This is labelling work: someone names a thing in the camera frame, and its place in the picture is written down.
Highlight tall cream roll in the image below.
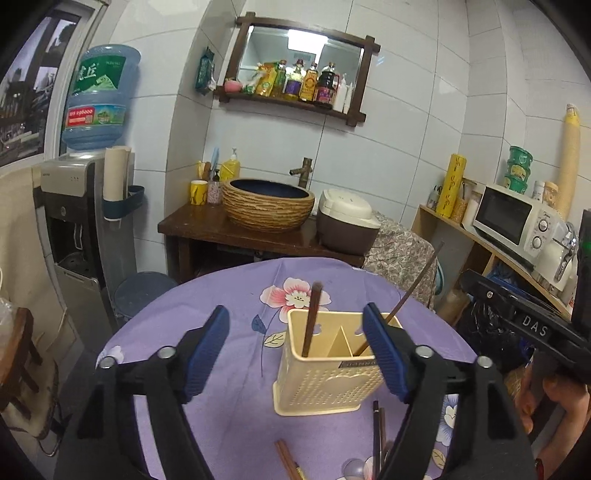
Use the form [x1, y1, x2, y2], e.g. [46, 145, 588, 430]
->
[556, 104, 581, 220]

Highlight blue water jug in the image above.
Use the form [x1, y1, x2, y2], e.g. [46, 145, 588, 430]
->
[62, 44, 141, 151]

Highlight white brown rice cooker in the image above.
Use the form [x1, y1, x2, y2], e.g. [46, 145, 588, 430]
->
[317, 188, 381, 256]

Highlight black plastic bag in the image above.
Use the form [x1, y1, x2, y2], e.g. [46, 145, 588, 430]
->
[456, 295, 534, 375]

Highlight white microwave oven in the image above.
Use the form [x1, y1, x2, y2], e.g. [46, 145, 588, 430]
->
[473, 185, 568, 268]

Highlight yellow wrapped roll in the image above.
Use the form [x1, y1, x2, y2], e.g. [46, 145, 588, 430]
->
[436, 154, 467, 218]

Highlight yellow mug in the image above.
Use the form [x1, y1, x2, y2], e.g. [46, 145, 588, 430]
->
[189, 179, 208, 206]

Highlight green hanging packet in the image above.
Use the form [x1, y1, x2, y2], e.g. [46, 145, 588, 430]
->
[194, 47, 216, 96]

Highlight wooden framed mirror shelf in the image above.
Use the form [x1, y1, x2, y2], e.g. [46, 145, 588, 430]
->
[214, 12, 381, 127]

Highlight dark blue round bin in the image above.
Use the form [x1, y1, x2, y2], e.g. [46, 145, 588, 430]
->
[113, 272, 178, 321]

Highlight wooden shelf unit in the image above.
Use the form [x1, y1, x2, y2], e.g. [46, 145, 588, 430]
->
[412, 205, 571, 325]

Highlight green stacked cups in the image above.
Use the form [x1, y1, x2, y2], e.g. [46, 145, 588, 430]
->
[503, 146, 533, 194]

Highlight woven basin sink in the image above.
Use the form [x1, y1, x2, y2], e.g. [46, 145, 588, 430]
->
[222, 178, 315, 233]

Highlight brown wooden chopstick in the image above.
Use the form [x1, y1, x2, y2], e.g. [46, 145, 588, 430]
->
[301, 281, 322, 358]

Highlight small wooden stool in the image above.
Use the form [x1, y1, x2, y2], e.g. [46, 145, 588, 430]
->
[0, 307, 43, 419]

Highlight reddish brown chopstick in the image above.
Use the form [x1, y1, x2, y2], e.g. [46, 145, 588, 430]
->
[352, 240, 446, 357]

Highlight paper cup stack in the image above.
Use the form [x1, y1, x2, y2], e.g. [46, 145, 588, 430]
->
[103, 146, 131, 202]

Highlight window with frame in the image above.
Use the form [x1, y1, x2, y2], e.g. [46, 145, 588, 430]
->
[1, 1, 109, 168]

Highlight grey water dispenser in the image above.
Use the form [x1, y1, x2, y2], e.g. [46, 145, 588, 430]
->
[40, 150, 136, 345]

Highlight right hand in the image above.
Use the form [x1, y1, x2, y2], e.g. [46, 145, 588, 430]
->
[514, 365, 590, 479]

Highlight brass faucet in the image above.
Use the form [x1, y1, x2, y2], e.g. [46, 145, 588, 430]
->
[288, 157, 312, 189]

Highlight black gold chopstick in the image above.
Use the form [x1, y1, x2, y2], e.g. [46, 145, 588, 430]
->
[294, 463, 307, 480]

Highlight brown chopstick pile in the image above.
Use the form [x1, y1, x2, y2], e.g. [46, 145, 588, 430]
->
[274, 439, 301, 480]

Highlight white electric kettle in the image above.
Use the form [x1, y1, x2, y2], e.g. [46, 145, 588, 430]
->
[532, 221, 578, 296]

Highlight yellow oil bottle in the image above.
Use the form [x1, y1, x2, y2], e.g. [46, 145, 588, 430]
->
[300, 62, 318, 102]

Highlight cream perforated utensil holder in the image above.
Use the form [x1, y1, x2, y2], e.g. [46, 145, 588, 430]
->
[273, 310, 383, 417]

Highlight floral cloth covered chair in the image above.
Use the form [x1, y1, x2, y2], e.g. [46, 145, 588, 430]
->
[363, 211, 435, 291]

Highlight dark wooden sink table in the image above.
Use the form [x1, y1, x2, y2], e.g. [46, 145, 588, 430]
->
[157, 204, 365, 283]

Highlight dark soy sauce bottle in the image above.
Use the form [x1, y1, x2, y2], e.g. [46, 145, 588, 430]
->
[314, 62, 339, 110]

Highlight purple floral tablecloth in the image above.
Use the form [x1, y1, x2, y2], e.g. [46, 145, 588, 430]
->
[102, 257, 475, 479]

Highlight yellow soap dispenser bottle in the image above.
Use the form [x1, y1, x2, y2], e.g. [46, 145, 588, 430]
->
[219, 148, 240, 182]

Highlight dark black chopstick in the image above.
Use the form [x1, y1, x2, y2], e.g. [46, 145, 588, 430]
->
[372, 400, 381, 480]

